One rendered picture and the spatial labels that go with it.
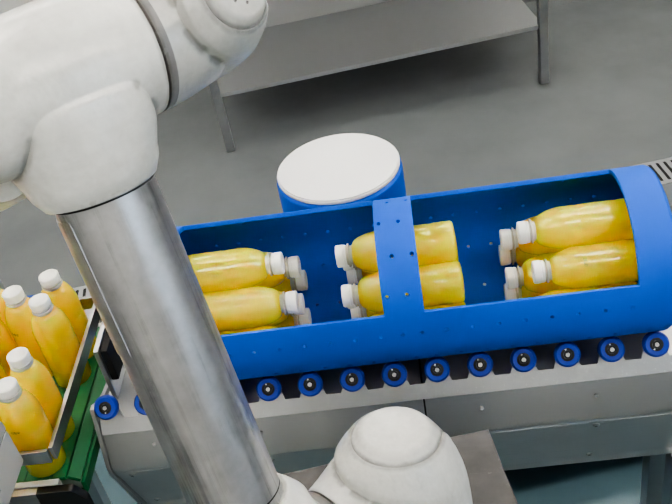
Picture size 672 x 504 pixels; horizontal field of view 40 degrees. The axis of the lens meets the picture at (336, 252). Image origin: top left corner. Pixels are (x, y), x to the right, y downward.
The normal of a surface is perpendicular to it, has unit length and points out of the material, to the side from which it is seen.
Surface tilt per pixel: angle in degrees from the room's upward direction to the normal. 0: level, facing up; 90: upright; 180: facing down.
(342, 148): 0
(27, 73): 54
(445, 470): 63
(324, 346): 93
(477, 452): 4
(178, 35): 71
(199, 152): 0
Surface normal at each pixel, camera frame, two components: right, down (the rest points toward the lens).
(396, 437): -0.07, -0.87
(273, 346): 0.02, 0.56
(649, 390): -0.05, 0.31
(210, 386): 0.63, 0.07
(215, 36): 0.18, 0.67
